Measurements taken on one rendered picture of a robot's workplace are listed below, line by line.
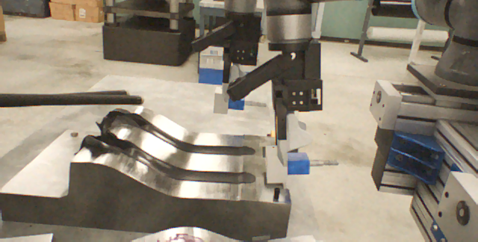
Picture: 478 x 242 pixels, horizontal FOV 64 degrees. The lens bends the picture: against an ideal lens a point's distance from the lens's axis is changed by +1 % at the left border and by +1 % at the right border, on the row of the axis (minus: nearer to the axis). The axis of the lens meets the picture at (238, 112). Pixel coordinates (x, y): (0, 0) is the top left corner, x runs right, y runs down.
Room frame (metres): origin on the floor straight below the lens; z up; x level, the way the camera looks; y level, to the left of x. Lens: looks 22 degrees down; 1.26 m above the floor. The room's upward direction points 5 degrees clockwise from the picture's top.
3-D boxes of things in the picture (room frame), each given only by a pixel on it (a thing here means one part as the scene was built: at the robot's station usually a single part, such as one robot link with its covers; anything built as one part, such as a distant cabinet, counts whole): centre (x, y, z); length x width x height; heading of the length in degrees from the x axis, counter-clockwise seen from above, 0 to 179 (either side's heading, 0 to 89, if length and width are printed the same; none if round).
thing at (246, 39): (0.90, 0.01, 1.09); 0.09 x 0.08 x 0.12; 90
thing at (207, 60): (3.93, 0.14, 0.28); 0.61 x 0.41 x 0.15; 89
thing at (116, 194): (0.67, 0.15, 0.87); 0.50 x 0.26 x 0.14; 90
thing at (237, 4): (0.91, 0.02, 1.17); 0.08 x 0.08 x 0.05
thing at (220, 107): (0.90, 0.00, 0.93); 0.13 x 0.05 x 0.05; 90
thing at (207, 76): (3.93, 0.14, 0.11); 0.61 x 0.41 x 0.22; 89
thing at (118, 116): (0.66, 0.13, 0.92); 0.35 x 0.16 x 0.09; 90
